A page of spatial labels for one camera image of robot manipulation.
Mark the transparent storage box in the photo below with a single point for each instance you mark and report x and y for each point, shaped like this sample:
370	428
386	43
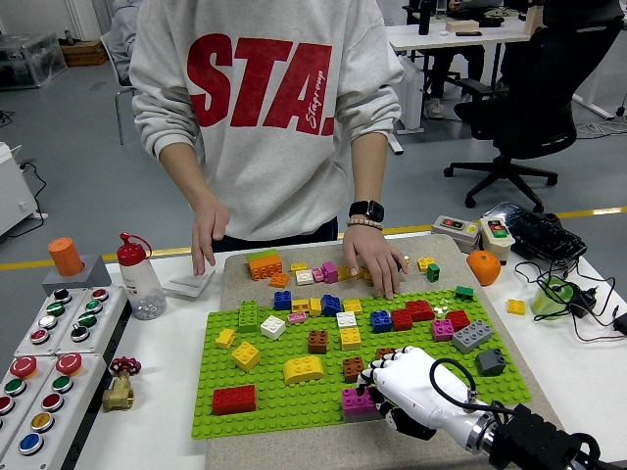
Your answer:
32	59

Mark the white computer tower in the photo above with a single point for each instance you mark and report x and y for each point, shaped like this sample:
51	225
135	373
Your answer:
411	93

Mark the red long brick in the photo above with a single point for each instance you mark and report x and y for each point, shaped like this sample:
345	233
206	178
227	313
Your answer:
234	399

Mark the small pink brick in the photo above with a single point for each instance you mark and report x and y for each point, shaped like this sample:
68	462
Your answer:
318	273

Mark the wooden box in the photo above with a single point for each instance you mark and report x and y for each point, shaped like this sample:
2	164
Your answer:
534	14

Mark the orange square brick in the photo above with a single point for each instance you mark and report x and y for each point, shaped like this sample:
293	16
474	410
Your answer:
279	279

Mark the magenta square brick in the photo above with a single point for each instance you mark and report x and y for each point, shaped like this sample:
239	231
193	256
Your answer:
352	401
371	404
442	330
330	272

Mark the white desk frame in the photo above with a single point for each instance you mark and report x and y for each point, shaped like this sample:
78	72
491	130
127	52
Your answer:
593	93

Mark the grey switch box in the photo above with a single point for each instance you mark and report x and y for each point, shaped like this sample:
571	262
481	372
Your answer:
455	230

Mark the grey-brown foam mat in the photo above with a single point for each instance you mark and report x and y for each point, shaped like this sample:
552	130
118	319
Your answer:
294	450

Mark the person in dark clothes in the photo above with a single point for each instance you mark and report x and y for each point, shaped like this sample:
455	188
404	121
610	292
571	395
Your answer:
455	73

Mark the white standing desk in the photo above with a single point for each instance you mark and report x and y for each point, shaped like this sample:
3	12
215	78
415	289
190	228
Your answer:
441	41

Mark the lime green tall brick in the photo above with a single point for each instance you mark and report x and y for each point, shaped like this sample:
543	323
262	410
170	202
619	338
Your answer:
248	316

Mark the orange fruit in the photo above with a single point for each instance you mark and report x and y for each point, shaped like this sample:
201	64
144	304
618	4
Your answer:
484	268

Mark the black wristwatch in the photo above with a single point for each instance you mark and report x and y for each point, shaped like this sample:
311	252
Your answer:
366	209

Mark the large grey push-button box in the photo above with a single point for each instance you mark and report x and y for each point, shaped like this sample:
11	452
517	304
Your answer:
12	391
49	411

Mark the yellow curved brick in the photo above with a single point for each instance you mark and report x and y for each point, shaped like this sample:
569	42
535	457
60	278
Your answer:
303	369

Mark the brass valve red handwheel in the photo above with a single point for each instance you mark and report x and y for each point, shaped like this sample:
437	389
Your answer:
118	391

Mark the grey square block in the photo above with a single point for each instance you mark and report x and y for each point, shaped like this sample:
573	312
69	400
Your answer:
93	276

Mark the wooden crate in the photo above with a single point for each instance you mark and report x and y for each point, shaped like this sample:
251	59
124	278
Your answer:
85	53

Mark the pink flat brick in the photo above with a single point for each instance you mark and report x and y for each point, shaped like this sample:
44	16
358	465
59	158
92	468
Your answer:
297	317

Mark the black bottle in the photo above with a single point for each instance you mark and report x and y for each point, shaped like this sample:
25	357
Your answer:
425	17

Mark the white cabinet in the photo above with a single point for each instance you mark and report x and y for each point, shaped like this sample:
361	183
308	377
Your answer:
14	191

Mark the white square brick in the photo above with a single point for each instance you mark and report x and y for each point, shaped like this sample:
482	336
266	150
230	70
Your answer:
304	277
273	327
346	319

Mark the person's right forearm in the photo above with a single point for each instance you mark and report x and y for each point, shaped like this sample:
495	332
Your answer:
188	176

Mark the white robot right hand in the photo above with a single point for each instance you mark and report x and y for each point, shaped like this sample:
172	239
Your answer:
416	382

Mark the person's left hand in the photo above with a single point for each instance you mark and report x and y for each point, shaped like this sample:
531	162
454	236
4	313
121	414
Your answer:
377	254

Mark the pale wooden block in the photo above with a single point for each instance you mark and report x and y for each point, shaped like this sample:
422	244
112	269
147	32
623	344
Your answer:
461	25

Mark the blue square brick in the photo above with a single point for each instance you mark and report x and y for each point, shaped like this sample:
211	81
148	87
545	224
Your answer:
331	304
282	300
381	321

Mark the orange cylinder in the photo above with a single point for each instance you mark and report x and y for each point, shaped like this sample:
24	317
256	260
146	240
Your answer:
66	255

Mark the person's left forearm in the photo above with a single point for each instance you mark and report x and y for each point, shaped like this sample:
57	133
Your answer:
370	166

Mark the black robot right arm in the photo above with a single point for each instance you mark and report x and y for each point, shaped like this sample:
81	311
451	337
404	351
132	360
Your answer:
534	436

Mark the person's right hand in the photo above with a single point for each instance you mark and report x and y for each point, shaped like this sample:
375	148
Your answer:
208	230

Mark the black office chair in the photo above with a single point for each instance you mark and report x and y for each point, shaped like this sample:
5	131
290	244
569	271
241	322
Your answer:
534	112

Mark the grey long brick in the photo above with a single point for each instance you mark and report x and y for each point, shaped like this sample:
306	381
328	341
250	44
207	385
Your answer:
360	418
472	336

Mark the dark green brick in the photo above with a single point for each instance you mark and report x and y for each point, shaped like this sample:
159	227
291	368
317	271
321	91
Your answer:
433	272
464	293

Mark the dark grey sloped brick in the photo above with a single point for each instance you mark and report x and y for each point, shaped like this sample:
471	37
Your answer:
491	362

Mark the small grey four-button box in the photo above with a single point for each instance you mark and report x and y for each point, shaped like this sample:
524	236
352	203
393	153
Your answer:
49	318
90	318

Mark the brown square brick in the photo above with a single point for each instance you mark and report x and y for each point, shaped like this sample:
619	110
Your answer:
318	341
384	352
353	369

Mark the green plastic cup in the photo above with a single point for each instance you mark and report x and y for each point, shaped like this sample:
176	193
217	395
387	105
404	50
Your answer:
551	298

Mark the yellow square brick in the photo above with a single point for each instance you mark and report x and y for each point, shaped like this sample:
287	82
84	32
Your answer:
299	268
352	306
246	356
315	306
351	338
300	305
426	264
516	307
367	274
343	273

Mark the seated person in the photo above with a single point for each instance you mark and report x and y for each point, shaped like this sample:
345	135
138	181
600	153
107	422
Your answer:
120	44

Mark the grey metal chair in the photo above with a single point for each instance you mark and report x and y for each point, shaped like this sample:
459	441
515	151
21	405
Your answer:
119	117

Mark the white wall switch panel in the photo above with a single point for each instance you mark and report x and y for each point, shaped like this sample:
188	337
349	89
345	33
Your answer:
188	286

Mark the squeeze bottle red cap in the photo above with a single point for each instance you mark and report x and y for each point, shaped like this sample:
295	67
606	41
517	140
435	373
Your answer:
141	284

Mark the orange brick stack green top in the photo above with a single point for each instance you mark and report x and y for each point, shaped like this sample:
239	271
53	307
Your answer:
265	267

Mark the white two-button switch box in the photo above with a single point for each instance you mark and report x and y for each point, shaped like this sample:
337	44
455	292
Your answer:
497	240

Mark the green studded baseplate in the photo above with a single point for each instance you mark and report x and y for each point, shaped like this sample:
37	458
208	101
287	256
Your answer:
294	406

